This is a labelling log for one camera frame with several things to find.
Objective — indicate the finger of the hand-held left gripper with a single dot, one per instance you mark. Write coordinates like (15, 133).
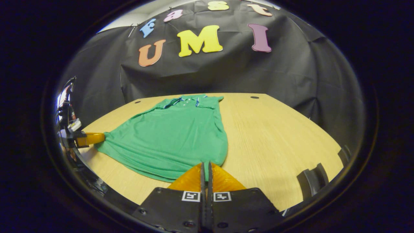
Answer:
(92, 138)

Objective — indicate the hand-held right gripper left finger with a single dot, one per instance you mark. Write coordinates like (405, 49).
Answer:
(171, 210)

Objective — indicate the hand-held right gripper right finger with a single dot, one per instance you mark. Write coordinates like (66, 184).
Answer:
(242, 210)

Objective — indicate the green T-shirt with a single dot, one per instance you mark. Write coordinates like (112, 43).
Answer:
(171, 136)

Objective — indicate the white plastic object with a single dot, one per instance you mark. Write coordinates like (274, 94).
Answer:
(75, 124)

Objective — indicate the bright screen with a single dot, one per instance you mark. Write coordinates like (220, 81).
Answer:
(62, 97)

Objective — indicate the black curved chair part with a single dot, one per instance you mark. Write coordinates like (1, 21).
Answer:
(312, 181)

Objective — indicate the black backdrop cloth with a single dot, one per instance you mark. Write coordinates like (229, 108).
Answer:
(226, 74)

